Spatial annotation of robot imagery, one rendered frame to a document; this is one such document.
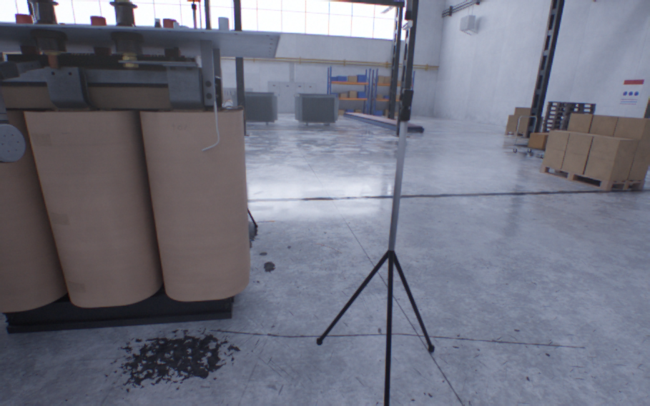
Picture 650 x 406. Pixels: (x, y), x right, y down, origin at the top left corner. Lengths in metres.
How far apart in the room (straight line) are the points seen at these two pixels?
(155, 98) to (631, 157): 6.08
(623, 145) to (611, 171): 0.40
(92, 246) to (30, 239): 0.28
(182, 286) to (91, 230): 0.45
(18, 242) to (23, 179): 0.27
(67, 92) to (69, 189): 0.38
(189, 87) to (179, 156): 0.28
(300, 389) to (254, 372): 0.22
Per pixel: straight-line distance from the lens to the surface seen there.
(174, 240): 1.58
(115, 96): 1.64
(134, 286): 1.76
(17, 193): 1.81
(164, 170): 1.48
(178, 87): 1.46
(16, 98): 1.82
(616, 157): 6.13
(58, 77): 1.62
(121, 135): 1.56
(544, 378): 1.87
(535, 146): 8.84
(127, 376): 1.75
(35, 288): 1.96
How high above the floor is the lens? 1.15
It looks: 18 degrees down
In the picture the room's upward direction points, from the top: 2 degrees clockwise
